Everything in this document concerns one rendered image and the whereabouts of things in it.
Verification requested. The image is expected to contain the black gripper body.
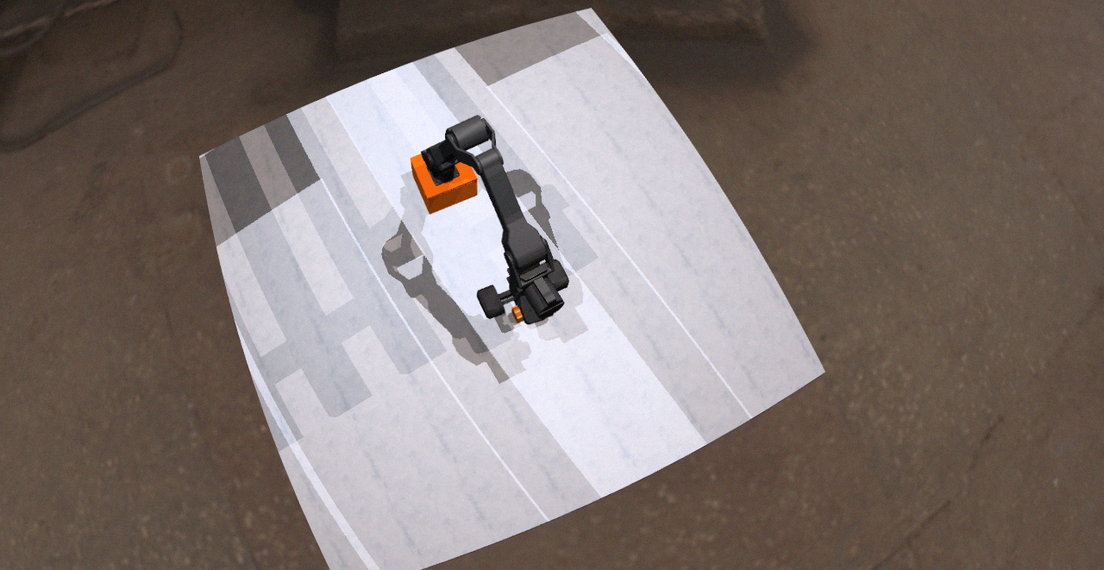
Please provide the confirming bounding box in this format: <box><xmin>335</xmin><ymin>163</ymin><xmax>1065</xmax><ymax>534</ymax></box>
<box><xmin>476</xmin><ymin>258</ymin><xmax>569</xmax><ymax>319</ymax></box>

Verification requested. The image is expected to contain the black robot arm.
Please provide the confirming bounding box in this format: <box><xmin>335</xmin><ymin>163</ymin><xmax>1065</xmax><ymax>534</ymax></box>
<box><xmin>421</xmin><ymin>116</ymin><xmax>564</xmax><ymax>324</ymax></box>

